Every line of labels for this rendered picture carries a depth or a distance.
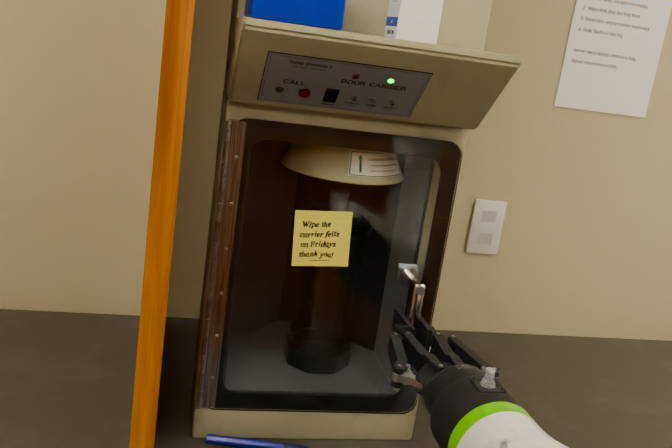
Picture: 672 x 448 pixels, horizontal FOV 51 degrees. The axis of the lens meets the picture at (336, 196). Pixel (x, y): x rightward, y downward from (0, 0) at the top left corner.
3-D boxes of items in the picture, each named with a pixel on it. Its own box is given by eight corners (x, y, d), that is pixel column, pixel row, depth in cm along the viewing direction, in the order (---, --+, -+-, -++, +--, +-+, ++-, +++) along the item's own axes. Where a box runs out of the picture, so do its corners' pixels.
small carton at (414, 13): (383, 36, 86) (391, -15, 84) (423, 42, 87) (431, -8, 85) (395, 38, 81) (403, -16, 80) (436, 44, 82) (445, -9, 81)
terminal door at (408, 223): (200, 406, 96) (232, 115, 87) (413, 411, 103) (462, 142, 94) (200, 410, 96) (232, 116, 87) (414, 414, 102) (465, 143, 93)
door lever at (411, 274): (408, 331, 99) (390, 331, 98) (419, 267, 97) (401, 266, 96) (419, 349, 94) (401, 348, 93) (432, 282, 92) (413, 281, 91)
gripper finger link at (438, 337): (456, 368, 80) (468, 369, 80) (433, 326, 91) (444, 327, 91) (450, 399, 81) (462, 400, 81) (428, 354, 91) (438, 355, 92)
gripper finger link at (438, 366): (443, 399, 80) (432, 399, 80) (405, 353, 91) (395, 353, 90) (450, 367, 80) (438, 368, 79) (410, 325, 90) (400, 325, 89)
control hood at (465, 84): (225, 98, 87) (234, 15, 85) (470, 127, 94) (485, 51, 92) (231, 111, 76) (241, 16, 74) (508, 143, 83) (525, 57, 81)
